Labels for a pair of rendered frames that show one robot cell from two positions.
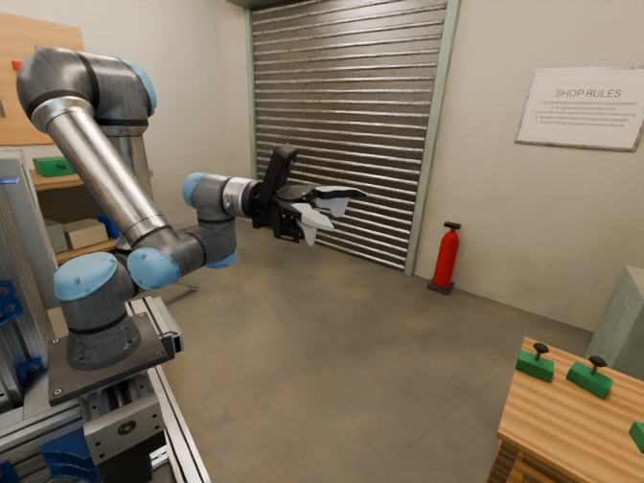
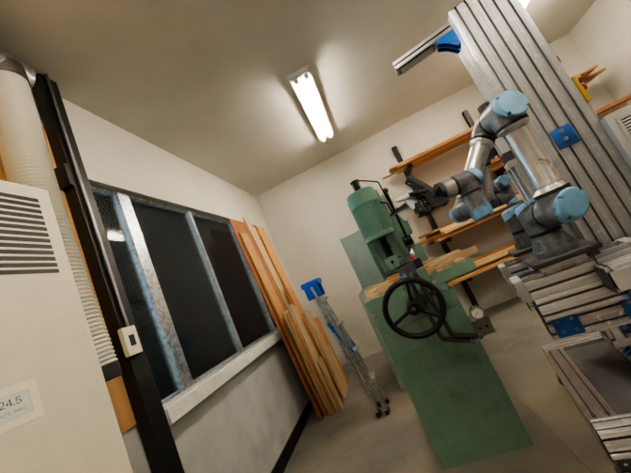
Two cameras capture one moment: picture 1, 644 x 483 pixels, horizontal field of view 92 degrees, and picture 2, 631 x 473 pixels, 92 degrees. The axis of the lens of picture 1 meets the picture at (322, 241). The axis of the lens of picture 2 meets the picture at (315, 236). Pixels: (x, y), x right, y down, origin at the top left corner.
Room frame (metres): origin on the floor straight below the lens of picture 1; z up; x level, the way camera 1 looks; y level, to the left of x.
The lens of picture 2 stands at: (1.39, -0.81, 1.07)
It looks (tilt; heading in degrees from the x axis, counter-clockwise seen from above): 9 degrees up; 154
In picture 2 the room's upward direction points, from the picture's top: 24 degrees counter-clockwise
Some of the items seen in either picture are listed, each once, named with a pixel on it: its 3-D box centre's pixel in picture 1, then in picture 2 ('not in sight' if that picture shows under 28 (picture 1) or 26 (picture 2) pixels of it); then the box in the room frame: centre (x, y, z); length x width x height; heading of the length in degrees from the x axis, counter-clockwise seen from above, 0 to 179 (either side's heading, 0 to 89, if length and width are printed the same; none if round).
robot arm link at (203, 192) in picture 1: (214, 194); (465, 181); (0.62, 0.22, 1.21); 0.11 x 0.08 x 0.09; 66
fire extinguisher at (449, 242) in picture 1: (447, 257); not in sight; (2.42, -1.06, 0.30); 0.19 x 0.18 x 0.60; 145
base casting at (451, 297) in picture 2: not in sight; (413, 303); (-0.21, 0.38, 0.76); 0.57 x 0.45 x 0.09; 142
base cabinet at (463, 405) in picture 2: not in sight; (443, 366); (-0.21, 0.37, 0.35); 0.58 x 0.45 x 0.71; 142
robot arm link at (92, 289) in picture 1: (93, 287); (536, 214); (0.61, 0.51, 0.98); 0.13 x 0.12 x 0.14; 156
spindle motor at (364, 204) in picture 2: not in sight; (370, 215); (-0.11, 0.30, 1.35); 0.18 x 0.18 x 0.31
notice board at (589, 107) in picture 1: (582, 108); not in sight; (2.16, -1.59, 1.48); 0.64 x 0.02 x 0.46; 55
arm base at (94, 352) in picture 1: (102, 331); (550, 240); (0.60, 0.52, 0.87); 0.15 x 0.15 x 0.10
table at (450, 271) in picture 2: not in sight; (417, 285); (0.02, 0.29, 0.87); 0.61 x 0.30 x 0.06; 52
